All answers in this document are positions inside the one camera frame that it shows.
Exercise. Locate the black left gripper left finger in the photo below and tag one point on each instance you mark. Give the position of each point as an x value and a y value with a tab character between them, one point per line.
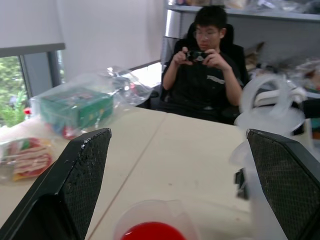
62	180

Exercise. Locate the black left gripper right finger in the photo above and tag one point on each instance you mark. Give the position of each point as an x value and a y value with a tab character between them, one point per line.
285	180

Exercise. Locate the red liquid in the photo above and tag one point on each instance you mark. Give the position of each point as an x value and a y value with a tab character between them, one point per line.
153	231

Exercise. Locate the clear plastic measuring cup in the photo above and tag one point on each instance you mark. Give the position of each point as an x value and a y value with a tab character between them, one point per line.
172	212

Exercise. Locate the person's left hand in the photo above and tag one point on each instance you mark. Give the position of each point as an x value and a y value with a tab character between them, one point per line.
215	58

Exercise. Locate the person's right hand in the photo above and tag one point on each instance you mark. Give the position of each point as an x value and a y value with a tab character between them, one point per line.
180	56

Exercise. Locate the red striped snack packet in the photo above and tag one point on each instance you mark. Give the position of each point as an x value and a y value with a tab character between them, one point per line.
30	157

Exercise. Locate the green cardboard box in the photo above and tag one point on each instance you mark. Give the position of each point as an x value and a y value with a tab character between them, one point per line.
75	107

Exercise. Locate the pile of bagged clutter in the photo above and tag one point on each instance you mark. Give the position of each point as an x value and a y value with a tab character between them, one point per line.
300	72

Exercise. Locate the green box in plastic bag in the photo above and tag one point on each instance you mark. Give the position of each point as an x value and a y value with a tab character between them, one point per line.
125	85

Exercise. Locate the seated person in black shirt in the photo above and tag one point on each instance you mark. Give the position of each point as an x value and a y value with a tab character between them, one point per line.
200	92

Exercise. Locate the black office chair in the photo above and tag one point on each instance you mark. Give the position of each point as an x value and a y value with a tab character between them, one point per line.
237	57

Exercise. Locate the black handheld controller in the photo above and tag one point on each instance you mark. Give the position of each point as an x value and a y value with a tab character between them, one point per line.
196	56

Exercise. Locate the grey metal shelf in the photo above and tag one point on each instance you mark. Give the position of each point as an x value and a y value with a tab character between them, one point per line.
262	27

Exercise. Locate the grey window frame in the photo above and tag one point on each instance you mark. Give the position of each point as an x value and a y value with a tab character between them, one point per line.
35	65

